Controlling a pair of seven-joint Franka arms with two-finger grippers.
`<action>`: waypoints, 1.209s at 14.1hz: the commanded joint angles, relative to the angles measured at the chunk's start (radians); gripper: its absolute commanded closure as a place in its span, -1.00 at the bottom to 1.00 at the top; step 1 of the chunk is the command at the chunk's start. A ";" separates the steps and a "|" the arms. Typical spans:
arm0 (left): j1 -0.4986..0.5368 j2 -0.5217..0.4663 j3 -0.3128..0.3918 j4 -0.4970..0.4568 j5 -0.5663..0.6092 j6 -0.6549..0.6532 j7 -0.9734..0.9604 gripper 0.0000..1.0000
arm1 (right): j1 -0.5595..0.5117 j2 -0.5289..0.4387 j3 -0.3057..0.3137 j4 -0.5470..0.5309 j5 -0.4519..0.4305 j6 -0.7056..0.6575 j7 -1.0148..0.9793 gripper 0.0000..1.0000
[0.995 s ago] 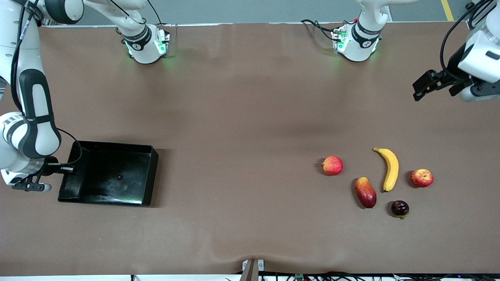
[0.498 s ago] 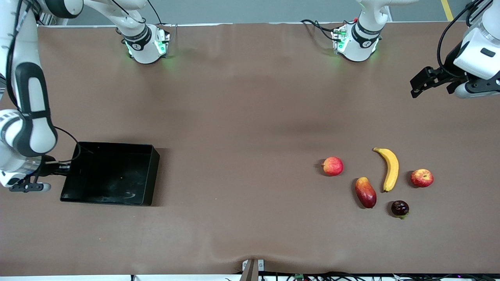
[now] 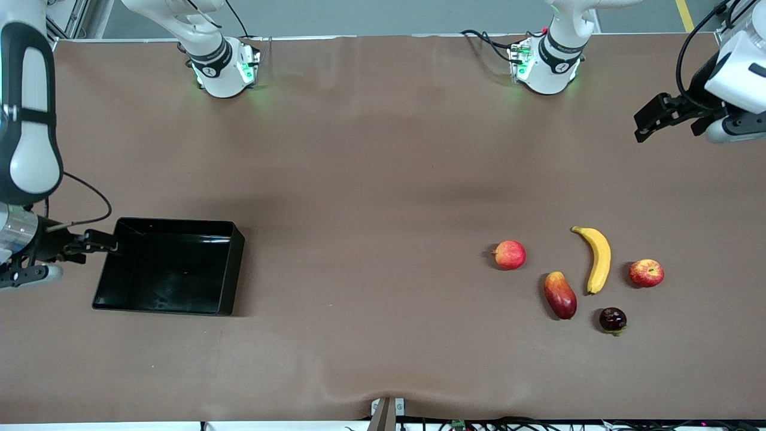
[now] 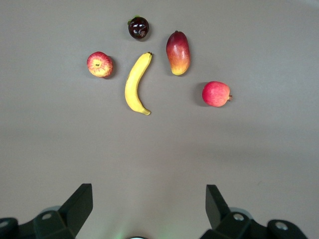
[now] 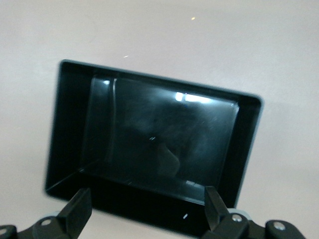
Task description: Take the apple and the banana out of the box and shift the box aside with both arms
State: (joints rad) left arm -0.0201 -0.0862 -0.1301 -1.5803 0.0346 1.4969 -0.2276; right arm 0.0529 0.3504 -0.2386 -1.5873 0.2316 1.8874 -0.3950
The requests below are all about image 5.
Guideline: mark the black rectangular plastic box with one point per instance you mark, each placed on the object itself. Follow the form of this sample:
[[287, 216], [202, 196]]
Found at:
[[162, 129]]

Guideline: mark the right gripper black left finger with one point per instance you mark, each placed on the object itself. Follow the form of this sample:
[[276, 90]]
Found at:
[[74, 214]]

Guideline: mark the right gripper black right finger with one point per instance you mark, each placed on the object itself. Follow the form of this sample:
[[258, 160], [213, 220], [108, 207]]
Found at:
[[216, 214]]

